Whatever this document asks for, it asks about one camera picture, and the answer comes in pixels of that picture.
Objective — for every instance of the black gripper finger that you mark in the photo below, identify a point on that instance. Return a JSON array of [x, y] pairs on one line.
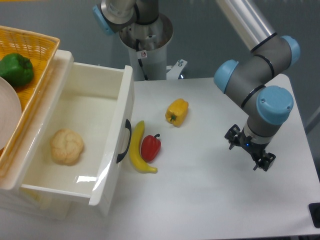
[[263, 161], [233, 136]]

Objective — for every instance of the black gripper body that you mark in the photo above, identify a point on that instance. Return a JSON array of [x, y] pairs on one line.
[[256, 150]]

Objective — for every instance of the white drawer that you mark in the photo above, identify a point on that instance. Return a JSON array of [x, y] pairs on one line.
[[95, 103]]

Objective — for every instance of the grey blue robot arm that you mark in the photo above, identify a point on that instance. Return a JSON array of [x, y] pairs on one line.
[[246, 84]]

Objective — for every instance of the white drawer cabinet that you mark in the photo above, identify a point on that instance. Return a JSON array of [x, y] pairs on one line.
[[12, 195]]

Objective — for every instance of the yellow bell pepper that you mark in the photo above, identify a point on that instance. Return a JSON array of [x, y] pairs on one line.
[[177, 112]]

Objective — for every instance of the black object at table corner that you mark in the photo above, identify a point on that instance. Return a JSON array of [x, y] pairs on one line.
[[314, 209]]

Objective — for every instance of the red bell pepper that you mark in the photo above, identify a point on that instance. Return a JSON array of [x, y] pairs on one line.
[[150, 147]]

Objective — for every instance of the yellow banana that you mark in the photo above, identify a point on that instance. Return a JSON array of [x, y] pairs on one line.
[[134, 151]]

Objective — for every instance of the bread bun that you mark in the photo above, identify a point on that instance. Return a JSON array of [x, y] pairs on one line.
[[66, 146]]

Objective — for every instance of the yellow woven basket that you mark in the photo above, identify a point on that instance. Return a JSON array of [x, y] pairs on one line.
[[40, 49]]

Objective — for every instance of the beige plate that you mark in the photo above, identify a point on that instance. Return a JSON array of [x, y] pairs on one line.
[[10, 112]]

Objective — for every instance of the green bell pepper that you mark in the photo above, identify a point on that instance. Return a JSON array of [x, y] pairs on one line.
[[16, 69]]

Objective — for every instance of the white mounting bracket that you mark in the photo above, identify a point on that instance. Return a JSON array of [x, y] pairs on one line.
[[176, 70]]

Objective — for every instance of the black top drawer handle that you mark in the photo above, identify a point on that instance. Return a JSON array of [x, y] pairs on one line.
[[126, 141]]

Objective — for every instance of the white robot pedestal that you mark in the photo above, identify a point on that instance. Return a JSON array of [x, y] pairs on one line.
[[147, 48]]

